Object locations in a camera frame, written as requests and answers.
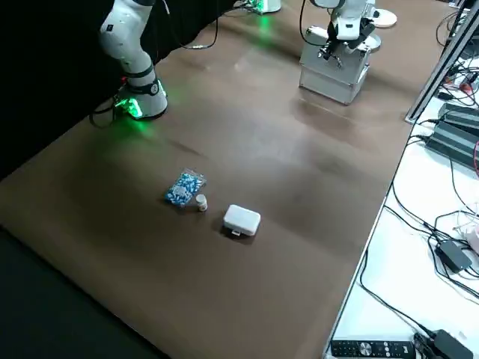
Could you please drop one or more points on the bag of blue white capsules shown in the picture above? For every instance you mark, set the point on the bag of blue white capsules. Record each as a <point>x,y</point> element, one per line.
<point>183,188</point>

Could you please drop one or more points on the gray round plate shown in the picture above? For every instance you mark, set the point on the gray round plate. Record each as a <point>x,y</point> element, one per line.
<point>375,44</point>

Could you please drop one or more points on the black power adapter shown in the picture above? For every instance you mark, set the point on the black power adapter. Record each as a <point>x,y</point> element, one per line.
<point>454,256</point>
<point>449,346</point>

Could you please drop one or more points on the black ribbed power box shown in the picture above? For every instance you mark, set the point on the black ribbed power box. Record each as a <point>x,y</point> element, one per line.
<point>456,144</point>
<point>462,112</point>

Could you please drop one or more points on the aluminium frame post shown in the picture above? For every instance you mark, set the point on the aluminium frame post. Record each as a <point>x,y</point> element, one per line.
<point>426,80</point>

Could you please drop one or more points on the white round plate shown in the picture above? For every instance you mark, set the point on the white round plate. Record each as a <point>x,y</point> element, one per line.
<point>387,19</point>

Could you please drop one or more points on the silver aluminium medical kit case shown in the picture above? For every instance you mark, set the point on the silver aluminium medical kit case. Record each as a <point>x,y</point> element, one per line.
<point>329,86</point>

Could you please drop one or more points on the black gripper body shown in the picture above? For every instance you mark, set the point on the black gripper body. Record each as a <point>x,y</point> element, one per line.
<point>337,44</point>

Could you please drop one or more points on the white plastic pill box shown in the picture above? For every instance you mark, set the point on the white plastic pill box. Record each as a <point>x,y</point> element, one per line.
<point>241,220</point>

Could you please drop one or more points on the black remote control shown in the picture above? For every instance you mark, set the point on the black remote control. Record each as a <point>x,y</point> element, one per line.
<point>374,348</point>

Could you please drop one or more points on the small white pill bottle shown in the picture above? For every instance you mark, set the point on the small white pill bottle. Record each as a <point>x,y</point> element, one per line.
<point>201,203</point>

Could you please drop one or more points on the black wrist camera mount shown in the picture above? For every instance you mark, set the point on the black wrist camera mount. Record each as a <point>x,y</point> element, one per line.
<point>367,30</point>

